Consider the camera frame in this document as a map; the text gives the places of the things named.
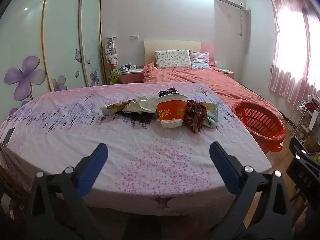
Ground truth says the red paper cup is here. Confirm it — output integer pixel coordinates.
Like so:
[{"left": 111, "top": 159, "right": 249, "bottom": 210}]
[{"left": 155, "top": 94, "right": 188, "bottom": 129}]

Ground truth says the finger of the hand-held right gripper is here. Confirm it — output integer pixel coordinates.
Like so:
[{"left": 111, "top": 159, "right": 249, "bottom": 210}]
[{"left": 289, "top": 137, "right": 320, "bottom": 167}]

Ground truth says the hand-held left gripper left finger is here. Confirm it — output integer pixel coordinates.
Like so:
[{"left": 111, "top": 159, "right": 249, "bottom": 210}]
[{"left": 25, "top": 142, "right": 109, "bottom": 240}]

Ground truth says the crumpled white tissue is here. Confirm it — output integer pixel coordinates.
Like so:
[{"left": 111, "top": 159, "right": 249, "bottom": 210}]
[{"left": 122, "top": 95, "right": 158, "bottom": 114}]

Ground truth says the pink floral table sheet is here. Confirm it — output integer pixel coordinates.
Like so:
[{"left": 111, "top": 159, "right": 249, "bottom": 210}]
[{"left": 0, "top": 82, "right": 273, "bottom": 220}]

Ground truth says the black checkered mesh mat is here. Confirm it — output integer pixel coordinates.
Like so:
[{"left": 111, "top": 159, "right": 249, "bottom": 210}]
[{"left": 116, "top": 110, "right": 157, "bottom": 126}]

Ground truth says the pink bedside table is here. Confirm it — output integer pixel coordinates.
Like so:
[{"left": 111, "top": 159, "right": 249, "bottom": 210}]
[
  {"left": 120, "top": 68, "right": 144, "bottom": 83},
  {"left": 220, "top": 68, "right": 235, "bottom": 81}
]

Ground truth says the green printed packet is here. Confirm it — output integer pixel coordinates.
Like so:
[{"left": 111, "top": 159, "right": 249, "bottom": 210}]
[{"left": 203, "top": 102, "right": 219, "bottom": 121}]

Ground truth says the clear tube of plush toys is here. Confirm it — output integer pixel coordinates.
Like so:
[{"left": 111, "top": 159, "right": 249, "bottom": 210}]
[{"left": 104, "top": 36, "right": 122, "bottom": 85}]

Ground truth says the floral white pillow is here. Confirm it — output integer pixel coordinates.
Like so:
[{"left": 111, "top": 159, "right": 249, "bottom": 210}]
[{"left": 155, "top": 50, "right": 192, "bottom": 69}]

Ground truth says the striped pink pillow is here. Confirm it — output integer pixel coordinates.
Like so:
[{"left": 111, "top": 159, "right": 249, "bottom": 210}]
[{"left": 190, "top": 51, "right": 211, "bottom": 69}]

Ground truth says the wardrobe with purple flower doors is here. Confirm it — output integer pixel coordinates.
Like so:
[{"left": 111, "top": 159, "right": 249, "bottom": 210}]
[{"left": 0, "top": 0, "right": 104, "bottom": 110}]

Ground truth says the white wire rack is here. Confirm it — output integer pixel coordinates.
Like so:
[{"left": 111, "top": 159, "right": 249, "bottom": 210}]
[{"left": 285, "top": 100, "right": 311, "bottom": 138}]

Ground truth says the orange-red duvet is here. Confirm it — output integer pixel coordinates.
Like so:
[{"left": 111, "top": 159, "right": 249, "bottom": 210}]
[{"left": 142, "top": 62, "right": 283, "bottom": 120}]

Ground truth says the red plastic laundry basket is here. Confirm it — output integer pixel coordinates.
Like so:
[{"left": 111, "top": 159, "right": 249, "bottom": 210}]
[{"left": 231, "top": 102, "right": 286, "bottom": 153}]

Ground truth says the pink curtain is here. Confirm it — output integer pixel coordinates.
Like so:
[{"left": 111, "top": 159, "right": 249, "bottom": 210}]
[{"left": 269, "top": 0, "right": 320, "bottom": 110}]

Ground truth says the black floral scrunchie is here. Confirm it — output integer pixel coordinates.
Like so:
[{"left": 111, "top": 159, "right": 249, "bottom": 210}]
[{"left": 158, "top": 87, "right": 178, "bottom": 97}]

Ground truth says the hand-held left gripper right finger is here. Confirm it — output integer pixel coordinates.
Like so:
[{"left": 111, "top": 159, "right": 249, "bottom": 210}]
[{"left": 209, "top": 141, "right": 293, "bottom": 240}]

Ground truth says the yellow snack wrapper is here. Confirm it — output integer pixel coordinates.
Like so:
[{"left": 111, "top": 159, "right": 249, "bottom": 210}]
[{"left": 100, "top": 99, "right": 138, "bottom": 117}]

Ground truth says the red plaid cloth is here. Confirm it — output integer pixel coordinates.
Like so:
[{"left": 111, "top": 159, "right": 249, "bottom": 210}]
[{"left": 185, "top": 100, "right": 208, "bottom": 133}]

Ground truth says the beige headboard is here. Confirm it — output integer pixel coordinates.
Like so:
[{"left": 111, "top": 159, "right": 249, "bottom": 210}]
[{"left": 144, "top": 39, "right": 202, "bottom": 67}]

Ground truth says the pink headboard panel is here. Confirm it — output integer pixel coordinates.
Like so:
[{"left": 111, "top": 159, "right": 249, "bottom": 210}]
[{"left": 200, "top": 42, "right": 215, "bottom": 63}]

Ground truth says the white phone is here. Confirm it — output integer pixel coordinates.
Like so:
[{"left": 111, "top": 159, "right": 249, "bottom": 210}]
[{"left": 0, "top": 127, "right": 16, "bottom": 147}]

